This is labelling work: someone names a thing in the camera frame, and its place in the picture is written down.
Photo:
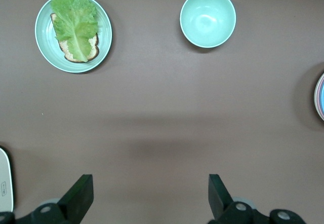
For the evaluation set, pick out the green lettuce leaf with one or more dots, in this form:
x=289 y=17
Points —
x=73 y=23

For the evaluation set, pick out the green plate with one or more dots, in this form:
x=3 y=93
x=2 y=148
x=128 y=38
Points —
x=45 y=44

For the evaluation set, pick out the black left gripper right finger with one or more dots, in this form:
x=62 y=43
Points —
x=219 y=198

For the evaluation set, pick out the beige plate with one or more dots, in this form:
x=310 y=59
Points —
x=315 y=99

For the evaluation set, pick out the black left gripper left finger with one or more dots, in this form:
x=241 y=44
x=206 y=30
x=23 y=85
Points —
x=78 y=198

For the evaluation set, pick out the cream toaster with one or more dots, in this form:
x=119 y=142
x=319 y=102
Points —
x=5 y=178

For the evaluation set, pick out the blue plate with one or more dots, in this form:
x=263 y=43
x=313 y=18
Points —
x=322 y=99

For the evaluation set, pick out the brown table cover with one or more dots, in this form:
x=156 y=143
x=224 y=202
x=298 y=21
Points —
x=162 y=102

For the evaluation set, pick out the toast bread slice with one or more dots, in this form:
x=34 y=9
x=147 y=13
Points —
x=65 y=49

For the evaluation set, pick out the green bowl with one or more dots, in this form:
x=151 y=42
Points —
x=207 y=18

